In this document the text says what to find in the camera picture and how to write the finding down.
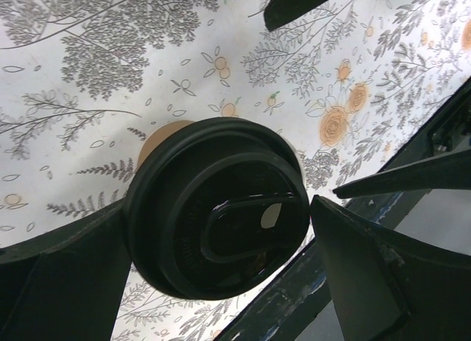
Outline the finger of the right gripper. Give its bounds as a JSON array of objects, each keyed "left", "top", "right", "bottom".
[
  {"left": 263, "top": 0, "right": 329, "bottom": 32},
  {"left": 333, "top": 149, "right": 470, "bottom": 199}
]

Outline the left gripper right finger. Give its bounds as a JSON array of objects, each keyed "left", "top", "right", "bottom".
[{"left": 311, "top": 195, "right": 470, "bottom": 340}]

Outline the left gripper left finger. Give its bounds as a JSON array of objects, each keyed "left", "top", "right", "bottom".
[{"left": 1, "top": 201, "right": 131, "bottom": 340}]

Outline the floral table mat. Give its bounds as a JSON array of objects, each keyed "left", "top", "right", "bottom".
[{"left": 1, "top": 0, "right": 470, "bottom": 340}]

